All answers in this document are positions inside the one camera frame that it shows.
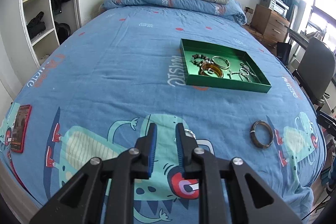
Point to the green jewelry tray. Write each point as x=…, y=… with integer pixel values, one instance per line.
x=196, y=53

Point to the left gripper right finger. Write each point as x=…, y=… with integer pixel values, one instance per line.
x=229, y=190

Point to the folded blue duvet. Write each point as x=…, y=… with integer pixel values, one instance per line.
x=231, y=11

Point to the white printer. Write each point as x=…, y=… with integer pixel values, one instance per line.
x=276, y=5

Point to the amber orange bangle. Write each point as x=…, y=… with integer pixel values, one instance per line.
x=211, y=71

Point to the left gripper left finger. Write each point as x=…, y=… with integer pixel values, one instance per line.
x=102, y=189

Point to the silver chain wristwatch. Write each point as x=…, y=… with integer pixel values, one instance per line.
x=251, y=73

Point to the dark chair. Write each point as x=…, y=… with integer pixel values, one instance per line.
x=315, y=71

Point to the dark brown bangle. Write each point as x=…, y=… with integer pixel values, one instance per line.
x=261, y=134

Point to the twisted silver bangle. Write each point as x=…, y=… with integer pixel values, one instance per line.
x=244, y=73

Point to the red smartphone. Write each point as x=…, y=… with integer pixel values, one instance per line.
x=20, y=127

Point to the thin silver bangle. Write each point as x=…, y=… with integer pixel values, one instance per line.
x=221, y=62

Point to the blue dinosaur bed sheet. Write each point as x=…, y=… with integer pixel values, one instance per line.
x=103, y=87

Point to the dark tote bag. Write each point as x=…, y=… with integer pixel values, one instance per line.
x=283, y=52

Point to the wooden drawer nightstand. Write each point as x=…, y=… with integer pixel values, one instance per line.
x=269, y=23

